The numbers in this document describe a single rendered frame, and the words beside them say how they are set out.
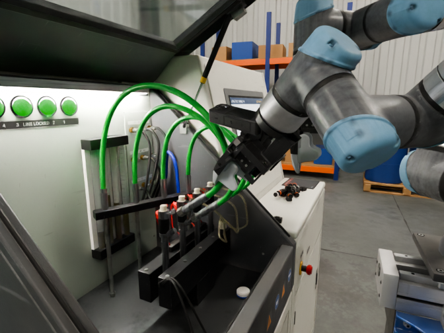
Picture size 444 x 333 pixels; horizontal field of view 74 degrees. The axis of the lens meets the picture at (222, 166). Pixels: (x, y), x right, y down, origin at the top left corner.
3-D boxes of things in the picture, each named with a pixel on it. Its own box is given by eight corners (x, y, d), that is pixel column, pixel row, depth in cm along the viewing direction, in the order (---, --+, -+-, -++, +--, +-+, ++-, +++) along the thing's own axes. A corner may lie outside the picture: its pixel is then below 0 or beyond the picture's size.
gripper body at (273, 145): (248, 187, 54) (287, 147, 46) (218, 154, 56) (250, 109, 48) (270, 172, 60) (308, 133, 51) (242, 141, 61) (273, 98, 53)
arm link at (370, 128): (439, 135, 35) (387, 73, 40) (369, 140, 31) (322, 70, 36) (391, 172, 41) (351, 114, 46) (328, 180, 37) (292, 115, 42)
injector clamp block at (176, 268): (172, 335, 72) (170, 279, 69) (141, 322, 77) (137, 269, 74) (230, 267, 102) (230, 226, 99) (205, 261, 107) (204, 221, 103)
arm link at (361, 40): (401, 45, 59) (353, 42, 56) (362, 53, 69) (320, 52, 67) (406, 1, 57) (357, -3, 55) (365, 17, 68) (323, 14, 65)
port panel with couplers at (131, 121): (137, 205, 100) (131, 111, 94) (129, 203, 102) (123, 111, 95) (160, 194, 112) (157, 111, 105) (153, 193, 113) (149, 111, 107)
